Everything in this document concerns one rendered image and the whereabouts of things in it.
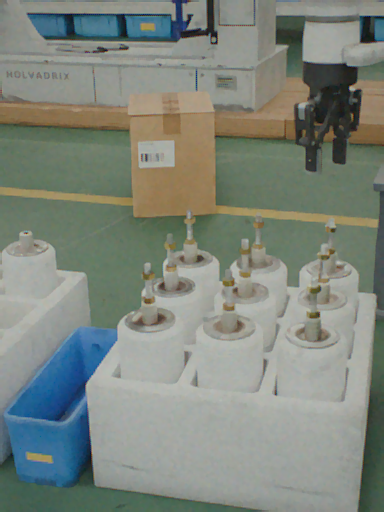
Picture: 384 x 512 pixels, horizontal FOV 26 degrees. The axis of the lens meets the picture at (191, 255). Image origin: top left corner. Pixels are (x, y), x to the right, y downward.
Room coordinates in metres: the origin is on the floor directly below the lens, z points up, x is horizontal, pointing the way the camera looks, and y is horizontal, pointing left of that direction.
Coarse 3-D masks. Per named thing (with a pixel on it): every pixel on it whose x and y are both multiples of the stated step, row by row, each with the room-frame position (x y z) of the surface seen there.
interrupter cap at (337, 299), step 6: (330, 288) 1.15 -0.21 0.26; (300, 294) 1.13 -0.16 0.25; (306, 294) 1.13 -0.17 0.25; (330, 294) 1.14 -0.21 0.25; (336, 294) 1.13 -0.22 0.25; (342, 294) 1.13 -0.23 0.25; (300, 300) 1.11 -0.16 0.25; (306, 300) 1.11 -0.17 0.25; (330, 300) 1.12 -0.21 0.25; (336, 300) 1.11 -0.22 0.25; (342, 300) 1.11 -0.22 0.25; (306, 306) 1.10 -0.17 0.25; (318, 306) 1.09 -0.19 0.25; (324, 306) 1.09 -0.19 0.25; (330, 306) 1.09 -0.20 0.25; (336, 306) 1.09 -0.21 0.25; (342, 306) 1.09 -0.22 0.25
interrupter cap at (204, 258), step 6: (174, 252) 1.32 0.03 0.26; (180, 252) 1.32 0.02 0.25; (198, 252) 1.32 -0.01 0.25; (204, 252) 1.32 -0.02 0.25; (174, 258) 1.29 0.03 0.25; (180, 258) 1.30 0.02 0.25; (198, 258) 1.30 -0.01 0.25; (204, 258) 1.29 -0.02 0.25; (210, 258) 1.29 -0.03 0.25; (180, 264) 1.27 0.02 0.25; (186, 264) 1.27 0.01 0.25; (192, 264) 1.27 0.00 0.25; (198, 264) 1.27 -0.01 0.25; (204, 264) 1.26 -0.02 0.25
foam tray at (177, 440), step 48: (288, 288) 1.32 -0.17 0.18; (96, 384) 1.01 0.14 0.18; (144, 384) 1.01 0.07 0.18; (192, 384) 1.03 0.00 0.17; (96, 432) 1.01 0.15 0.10; (144, 432) 0.99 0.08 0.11; (192, 432) 0.97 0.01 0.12; (240, 432) 0.95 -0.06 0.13; (288, 432) 0.94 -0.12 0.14; (336, 432) 0.92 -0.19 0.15; (96, 480) 1.01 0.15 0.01; (144, 480) 0.99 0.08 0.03; (192, 480) 0.97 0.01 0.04; (240, 480) 0.95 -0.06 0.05; (288, 480) 0.94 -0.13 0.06; (336, 480) 0.92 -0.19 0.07
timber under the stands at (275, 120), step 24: (288, 96) 3.52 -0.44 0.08; (0, 120) 3.49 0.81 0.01; (24, 120) 3.45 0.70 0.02; (48, 120) 3.41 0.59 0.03; (72, 120) 3.38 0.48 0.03; (96, 120) 3.34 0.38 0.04; (120, 120) 3.30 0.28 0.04; (216, 120) 3.17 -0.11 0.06; (240, 120) 3.13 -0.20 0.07; (264, 120) 3.10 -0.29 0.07; (288, 120) 3.07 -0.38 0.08; (360, 120) 3.02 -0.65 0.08
